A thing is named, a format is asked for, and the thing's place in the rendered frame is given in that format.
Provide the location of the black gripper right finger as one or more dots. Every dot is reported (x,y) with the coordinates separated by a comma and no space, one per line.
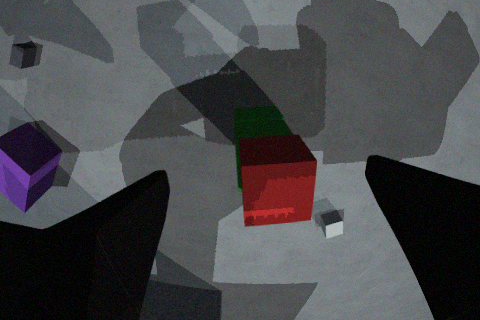
(436,220)

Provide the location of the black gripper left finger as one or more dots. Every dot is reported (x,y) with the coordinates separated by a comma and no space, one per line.
(94,265)

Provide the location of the green block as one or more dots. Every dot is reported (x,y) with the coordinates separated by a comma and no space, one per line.
(257,113)
(256,129)

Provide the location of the red block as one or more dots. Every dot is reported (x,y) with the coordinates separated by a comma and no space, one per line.
(277,179)

